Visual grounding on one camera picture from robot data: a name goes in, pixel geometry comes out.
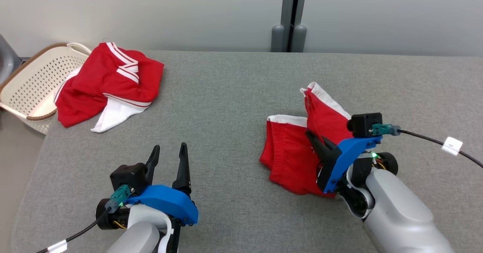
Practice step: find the white perforated laundry basket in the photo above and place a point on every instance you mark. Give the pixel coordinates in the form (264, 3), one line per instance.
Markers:
(30, 87)

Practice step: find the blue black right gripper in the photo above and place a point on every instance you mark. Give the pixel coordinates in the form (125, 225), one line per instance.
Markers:
(345, 158)

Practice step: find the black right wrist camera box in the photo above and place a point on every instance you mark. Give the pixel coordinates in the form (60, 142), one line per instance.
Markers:
(364, 124)

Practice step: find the grey partition post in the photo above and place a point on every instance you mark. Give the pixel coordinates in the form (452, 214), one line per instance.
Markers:
(286, 11)
(302, 19)

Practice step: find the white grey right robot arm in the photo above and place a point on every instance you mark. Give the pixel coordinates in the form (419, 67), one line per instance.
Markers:
(396, 215)

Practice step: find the dark grey furniture piece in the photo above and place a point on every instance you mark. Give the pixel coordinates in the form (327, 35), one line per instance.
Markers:
(7, 60)

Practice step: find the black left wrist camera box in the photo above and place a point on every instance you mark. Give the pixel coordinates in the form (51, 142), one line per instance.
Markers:
(128, 175)

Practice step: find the red shorts white trim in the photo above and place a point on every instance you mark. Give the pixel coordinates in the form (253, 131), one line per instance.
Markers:
(290, 158)

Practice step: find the red white striped jersey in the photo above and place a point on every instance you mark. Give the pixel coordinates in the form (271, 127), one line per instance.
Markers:
(98, 83)

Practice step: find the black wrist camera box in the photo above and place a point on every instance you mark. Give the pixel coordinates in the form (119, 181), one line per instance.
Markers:
(128, 175)
(364, 124)

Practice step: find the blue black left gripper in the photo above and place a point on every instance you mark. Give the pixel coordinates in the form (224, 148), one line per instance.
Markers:
(166, 202)

